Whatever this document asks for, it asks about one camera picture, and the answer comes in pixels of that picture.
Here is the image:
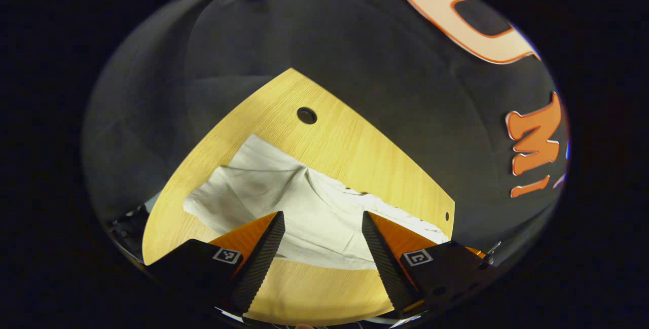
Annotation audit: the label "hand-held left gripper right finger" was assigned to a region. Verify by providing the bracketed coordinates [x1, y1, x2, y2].
[362, 211, 500, 319]

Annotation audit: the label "white jeans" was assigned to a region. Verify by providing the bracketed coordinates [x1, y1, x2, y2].
[183, 134, 451, 271]

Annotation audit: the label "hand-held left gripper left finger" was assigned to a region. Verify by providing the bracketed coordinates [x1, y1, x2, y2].
[145, 211, 286, 317]

